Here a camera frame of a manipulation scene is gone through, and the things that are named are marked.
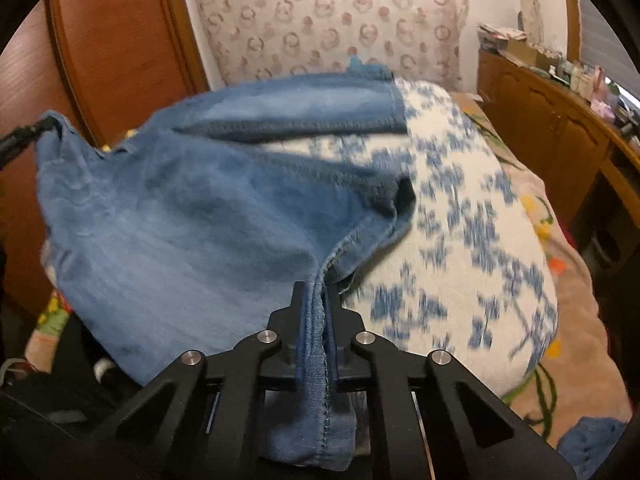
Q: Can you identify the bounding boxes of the cardboard box on sideboard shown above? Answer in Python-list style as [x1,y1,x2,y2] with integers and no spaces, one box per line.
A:
[506,39,554,70]

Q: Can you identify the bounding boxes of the brown louvered wardrobe door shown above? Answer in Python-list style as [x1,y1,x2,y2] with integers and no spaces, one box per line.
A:
[0,0,211,321]

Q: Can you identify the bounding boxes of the long wooden sideboard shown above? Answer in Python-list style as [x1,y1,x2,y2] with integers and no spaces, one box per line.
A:
[477,51,639,276]

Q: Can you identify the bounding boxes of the blue garment pile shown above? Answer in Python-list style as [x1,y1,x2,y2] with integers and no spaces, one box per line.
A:
[556,417,627,480]

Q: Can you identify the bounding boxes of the patterned lace curtain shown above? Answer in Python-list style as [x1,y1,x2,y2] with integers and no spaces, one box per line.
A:
[196,0,470,90]

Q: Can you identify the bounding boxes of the grey window blind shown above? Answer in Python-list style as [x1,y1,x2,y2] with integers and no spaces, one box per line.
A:
[578,0,639,100]

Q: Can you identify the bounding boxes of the stack of papers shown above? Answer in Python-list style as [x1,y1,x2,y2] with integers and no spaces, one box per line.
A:
[477,23,527,51]

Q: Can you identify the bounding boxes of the colourful floral bed blanket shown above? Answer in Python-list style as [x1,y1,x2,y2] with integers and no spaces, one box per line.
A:
[44,116,604,454]

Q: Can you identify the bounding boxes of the blue denim jeans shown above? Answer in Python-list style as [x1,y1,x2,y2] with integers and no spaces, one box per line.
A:
[36,62,416,471]

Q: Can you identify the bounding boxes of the white blue floral quilt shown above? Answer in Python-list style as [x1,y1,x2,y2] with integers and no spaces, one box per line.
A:
[273,80,558,394]

